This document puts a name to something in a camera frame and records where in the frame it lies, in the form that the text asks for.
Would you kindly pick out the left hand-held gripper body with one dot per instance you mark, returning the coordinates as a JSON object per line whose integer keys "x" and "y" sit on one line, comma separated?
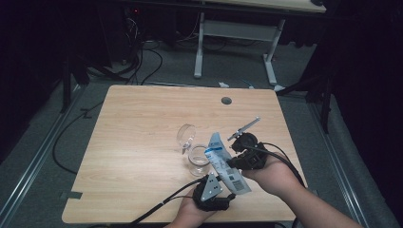
{"x": 210, "y": 191}

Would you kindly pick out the person's left hand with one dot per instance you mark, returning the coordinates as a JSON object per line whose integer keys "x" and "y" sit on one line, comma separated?
{"x": 191, "y": 212}

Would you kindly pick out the small blue and white plug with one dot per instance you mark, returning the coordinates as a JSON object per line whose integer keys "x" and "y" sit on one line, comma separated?
{"x": 249, "y": 85}

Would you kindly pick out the person's right hand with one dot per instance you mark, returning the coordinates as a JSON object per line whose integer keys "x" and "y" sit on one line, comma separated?
{"x": 275, "y": 175}

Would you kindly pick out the white and blue milk carton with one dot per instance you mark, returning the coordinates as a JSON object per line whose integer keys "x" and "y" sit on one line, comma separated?
{"x": 226, "y": 171}

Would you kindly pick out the black metal stand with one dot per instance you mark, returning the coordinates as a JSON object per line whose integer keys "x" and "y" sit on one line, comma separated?
{"x": 66, "y": 85}
{"x": 324, "y": 104}

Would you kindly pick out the white-legged desk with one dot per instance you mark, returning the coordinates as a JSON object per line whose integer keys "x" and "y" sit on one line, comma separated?
{"x": 237, "y": 30}

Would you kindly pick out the clear glass jar with lid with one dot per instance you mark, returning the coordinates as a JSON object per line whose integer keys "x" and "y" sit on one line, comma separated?
{"x": 198, "y": 161}

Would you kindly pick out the black device with red light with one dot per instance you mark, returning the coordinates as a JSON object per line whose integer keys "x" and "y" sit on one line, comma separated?
{"x": 134, "y": 12}

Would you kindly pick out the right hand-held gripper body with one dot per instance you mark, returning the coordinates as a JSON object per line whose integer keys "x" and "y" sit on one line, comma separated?
{"x": 253, "y": 156}

